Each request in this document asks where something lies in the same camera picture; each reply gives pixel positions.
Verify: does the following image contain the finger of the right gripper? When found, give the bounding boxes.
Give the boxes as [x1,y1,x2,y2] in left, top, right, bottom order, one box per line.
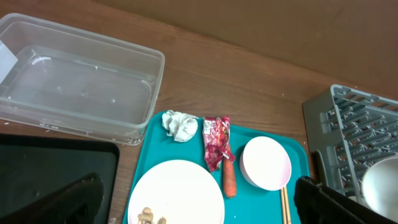
[313,151,330,187]

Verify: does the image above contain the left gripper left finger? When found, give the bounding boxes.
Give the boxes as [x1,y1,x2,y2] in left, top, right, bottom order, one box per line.
[1,173,104,224]

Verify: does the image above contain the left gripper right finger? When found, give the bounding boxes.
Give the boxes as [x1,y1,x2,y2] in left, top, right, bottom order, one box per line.
[294,176,397,224]

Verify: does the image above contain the wooden chopstick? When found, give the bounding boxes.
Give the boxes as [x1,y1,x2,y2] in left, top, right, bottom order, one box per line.
[284,186,292,224]
[280,188,287,224]

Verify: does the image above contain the pink white bowl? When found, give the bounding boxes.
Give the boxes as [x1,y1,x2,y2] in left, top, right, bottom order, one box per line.
[239,136,292,191]

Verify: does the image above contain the white saucer bowl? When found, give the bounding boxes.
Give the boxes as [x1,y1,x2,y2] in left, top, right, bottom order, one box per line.
[362,156,397,222]

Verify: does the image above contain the grey dishwasher rack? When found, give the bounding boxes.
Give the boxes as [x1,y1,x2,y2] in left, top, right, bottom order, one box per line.
[302,85,397,204]

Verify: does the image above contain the black tray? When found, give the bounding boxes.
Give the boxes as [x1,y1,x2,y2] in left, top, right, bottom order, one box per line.
[1,134,119,223]

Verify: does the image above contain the peanut food scraps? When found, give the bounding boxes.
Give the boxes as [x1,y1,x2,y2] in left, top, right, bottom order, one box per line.
[137,207,167,224]

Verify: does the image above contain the orange carrot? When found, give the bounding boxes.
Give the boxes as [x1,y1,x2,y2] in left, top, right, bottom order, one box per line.
[223,158,237,198]

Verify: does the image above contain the white plate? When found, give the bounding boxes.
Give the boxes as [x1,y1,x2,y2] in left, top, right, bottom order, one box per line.
[127,160,225,224]

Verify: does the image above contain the red snack wrapper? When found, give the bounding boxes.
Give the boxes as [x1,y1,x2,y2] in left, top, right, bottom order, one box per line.
[203,116,236,172]

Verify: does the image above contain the crumpled white napkin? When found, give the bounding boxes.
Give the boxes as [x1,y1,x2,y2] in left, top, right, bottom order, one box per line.
[162,110,198,142]

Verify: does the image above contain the clear plastic bin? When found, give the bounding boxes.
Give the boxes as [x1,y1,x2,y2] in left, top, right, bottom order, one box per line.
[1,13,165,146]

